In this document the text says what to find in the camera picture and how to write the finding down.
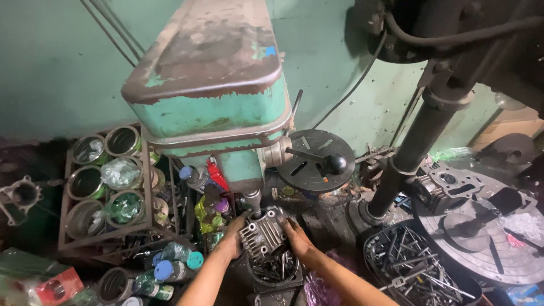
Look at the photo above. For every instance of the person's left hand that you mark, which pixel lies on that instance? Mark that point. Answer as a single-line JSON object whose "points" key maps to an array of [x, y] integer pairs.
{"points": [[231, 239]]}

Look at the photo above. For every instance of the person's right hand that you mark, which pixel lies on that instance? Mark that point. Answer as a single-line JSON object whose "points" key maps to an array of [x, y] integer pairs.
{"points": [[299, 241]]}

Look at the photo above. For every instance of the grey finned metal cylinder head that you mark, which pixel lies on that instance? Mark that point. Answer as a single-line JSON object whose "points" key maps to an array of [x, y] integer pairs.
{"points": [[262, 231]]}

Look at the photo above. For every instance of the purple capped bottle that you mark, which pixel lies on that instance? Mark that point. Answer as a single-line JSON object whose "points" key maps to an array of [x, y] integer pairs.
{"points": [[222, 207]]}

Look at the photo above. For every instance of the yellow green plastic bag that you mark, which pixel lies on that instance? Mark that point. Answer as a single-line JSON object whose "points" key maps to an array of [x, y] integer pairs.
{"points": [[205, 216]]}

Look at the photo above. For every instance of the black pot of drill bits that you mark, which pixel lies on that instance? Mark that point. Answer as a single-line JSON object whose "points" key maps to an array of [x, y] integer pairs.
{"points": [[274, 270]]}

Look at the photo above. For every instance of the steel drill chuck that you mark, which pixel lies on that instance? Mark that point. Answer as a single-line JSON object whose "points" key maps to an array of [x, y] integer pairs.
{"points": [[253, 202]]}

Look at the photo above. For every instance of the teal capped plastic bottle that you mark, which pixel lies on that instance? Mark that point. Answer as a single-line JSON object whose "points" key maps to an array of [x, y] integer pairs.
{"points": [[185, 254]]}

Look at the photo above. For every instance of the purple plastic bag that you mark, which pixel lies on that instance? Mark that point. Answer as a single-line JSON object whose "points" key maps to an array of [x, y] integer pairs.
{"points": [[318, 291]]}

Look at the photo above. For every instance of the red plastic nozzle bottle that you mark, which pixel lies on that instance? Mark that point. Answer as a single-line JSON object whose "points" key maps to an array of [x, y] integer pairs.
{"points": [[216, 175]]}

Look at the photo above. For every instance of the black slotted round drill table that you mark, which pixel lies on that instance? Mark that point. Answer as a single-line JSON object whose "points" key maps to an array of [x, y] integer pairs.
{"points": [[306, 174]]}

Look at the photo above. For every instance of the blue capped grey bottle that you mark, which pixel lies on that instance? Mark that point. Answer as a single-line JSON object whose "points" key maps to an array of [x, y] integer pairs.
{"points": [[193, 176]]}

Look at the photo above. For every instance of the feed lever with black knob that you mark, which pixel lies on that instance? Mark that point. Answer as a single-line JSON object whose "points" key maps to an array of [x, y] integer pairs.
{"points": [[323, 159]]}

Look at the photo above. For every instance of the green labelled bottle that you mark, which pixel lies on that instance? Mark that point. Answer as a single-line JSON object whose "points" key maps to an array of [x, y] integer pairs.
{"points": [[153, 289]]}

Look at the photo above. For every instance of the black tub of metal tools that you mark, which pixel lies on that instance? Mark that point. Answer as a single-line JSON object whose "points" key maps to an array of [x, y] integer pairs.
{"points": [[408, 263]]}

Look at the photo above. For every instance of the empty tin can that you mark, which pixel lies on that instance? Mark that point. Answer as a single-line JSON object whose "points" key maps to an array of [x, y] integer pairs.
{"points": [[114, 284]]}

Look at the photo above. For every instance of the metal rack of tin cans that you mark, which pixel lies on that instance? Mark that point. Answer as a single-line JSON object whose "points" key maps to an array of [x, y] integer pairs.
{"points": [[110, 187]]}

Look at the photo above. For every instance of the dark steel drill press column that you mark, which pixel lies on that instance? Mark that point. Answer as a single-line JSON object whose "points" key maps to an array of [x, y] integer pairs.
{"points": [[418, 144]]}

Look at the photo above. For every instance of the green worn drill press head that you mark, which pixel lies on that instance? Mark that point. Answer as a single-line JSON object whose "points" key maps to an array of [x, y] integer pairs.
{"points": [[212, 85]]}

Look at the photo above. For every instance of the grey engine cylinder head casting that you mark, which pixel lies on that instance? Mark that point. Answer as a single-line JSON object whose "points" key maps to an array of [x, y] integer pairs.
{"points": [[446, 185]]}

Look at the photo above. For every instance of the clear green plastic bag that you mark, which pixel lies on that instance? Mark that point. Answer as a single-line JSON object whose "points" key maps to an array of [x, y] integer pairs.
{"points": [[450, 154]]}

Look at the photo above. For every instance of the large grey round machine table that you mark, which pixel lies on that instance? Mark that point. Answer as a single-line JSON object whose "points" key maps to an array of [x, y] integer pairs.
{"points": [[476, 246]]}

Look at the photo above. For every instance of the red cardboard box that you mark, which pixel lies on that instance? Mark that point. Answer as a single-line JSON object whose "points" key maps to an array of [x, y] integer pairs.
{"points": [[59, 287]]}

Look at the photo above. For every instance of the green plastic packet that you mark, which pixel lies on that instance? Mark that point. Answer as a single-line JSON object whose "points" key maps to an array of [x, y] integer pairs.
{"points": [[27, 263]]}

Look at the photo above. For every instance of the grey metal casting part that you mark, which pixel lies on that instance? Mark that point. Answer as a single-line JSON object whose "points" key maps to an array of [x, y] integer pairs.
{"points": [[21, 196]]}

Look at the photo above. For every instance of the dark round metal disc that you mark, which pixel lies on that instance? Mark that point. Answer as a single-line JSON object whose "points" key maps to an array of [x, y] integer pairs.
{"points": [[510, 149]]}

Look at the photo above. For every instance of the blue packet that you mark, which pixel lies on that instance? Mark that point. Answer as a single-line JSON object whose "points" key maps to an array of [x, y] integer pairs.
{"points": [[525, 295]]}

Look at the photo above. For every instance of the brown cardboard box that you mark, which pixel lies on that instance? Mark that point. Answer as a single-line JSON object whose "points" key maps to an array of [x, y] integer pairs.
{"points": [[510, 125]]}

